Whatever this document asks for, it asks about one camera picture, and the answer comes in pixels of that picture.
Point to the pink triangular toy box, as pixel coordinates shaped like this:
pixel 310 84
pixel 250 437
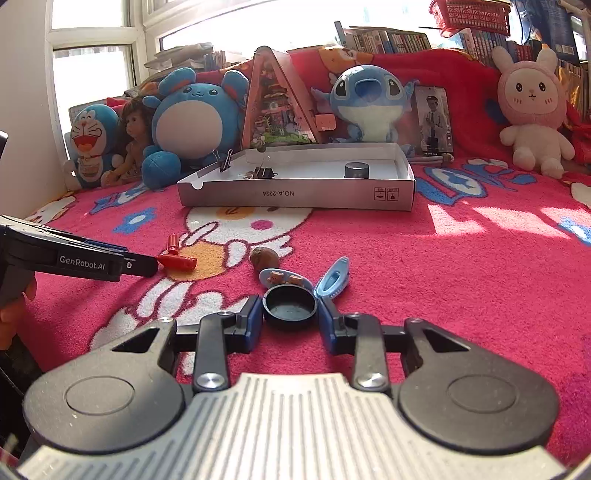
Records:
pixel 279 109

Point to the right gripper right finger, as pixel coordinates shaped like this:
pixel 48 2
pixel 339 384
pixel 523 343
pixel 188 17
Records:
pixel 365 338

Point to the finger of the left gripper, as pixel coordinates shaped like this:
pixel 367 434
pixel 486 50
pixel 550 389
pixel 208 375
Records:
pixel 139 265
pixel 99 244

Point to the red plastic basket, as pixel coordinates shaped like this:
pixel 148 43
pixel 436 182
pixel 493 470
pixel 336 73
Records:
pixel 452 16

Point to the black smartphone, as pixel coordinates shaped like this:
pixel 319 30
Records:
pixel 435 129

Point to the black round lid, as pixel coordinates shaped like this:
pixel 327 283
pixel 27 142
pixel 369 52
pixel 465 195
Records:
pixel 289 307

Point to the light blue hair clip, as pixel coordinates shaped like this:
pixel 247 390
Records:
pixel 335 280

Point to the white cardboard box tray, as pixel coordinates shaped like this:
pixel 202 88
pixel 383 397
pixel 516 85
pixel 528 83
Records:
pixel 307 176

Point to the black round puck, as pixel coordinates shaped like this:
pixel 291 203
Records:
pixel 357 170

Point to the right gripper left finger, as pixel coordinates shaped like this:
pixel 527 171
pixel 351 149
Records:
pixel 214 337

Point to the blue round mouse plush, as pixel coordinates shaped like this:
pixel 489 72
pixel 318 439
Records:
pixel 190 120

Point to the Doraemon plush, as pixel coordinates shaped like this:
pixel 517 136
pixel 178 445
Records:
pixel 92 138

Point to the pink bunny plush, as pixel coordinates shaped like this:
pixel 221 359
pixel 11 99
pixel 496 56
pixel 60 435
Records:
pixel 532 99

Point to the black binder clip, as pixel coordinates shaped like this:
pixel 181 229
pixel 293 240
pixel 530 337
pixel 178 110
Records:
pixel 263 172

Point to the brown haired doll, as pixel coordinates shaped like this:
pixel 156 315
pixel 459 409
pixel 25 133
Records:
pixel 134 135

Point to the person left hand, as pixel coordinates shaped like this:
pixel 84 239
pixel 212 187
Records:
pixel 13 312

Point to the small binder clip on box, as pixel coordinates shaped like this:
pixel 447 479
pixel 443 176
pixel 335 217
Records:
pixel 223 160

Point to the blue bear hair clip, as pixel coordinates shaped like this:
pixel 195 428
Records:
pixel 271 277

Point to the red cartoon blanket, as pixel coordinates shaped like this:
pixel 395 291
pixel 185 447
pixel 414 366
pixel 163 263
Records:
pixel 488 252

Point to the blue Stitch plush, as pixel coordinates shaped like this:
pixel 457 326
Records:
pixel 370 100

